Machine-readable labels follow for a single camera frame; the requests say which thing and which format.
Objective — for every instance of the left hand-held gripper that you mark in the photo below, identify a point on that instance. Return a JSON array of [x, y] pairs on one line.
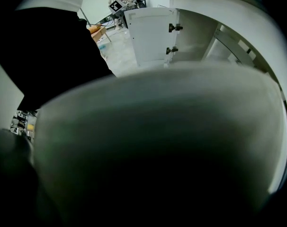
[[116, 6]]

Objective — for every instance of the white vanity cabinet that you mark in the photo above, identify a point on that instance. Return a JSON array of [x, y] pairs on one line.
[[195, 37]]

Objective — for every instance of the wooden stool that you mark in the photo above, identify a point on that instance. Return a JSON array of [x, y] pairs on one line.
[[98, 31]]

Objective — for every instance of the small teal object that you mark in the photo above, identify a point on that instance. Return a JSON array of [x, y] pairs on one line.
[[102, 47]]

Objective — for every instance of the person's black trousers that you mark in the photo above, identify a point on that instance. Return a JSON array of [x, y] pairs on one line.
[[51, 55]]

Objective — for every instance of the cluttered storage shelf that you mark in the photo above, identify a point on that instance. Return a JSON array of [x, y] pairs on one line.
[[22, 124]]

